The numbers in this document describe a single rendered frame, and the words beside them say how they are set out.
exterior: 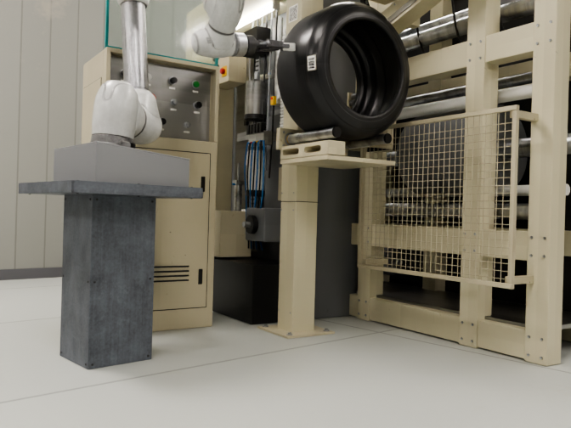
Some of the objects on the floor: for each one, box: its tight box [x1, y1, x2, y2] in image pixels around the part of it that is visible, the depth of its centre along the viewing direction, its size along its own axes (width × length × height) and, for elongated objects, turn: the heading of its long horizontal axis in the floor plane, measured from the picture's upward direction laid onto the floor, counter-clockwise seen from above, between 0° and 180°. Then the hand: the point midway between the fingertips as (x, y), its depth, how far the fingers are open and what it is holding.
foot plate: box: [257, 324, 335, 339], centre depth 281 cm, size 27×27×2 cm
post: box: [278, 0, 323, 332], centre depth 280 cm, size 13×13×250 cm
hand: (287, 47), depth 237 cm, fingers closed
